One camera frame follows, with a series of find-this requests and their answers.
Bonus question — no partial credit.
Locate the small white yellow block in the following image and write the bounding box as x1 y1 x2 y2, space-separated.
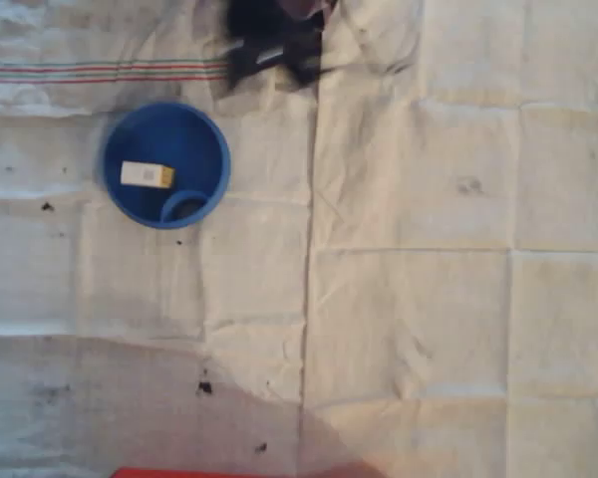
120 159 176 189

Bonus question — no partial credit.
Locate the blue plastic bowl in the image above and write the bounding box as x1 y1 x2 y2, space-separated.
98 102 232 230

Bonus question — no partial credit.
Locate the white cloth with coloured stripes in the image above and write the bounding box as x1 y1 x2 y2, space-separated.
0 0 598 478

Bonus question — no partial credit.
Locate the red flat object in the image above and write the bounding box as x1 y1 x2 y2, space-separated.
110 466 385 478

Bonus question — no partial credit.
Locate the small blue ring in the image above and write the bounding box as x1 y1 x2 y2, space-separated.
159 189 208 223

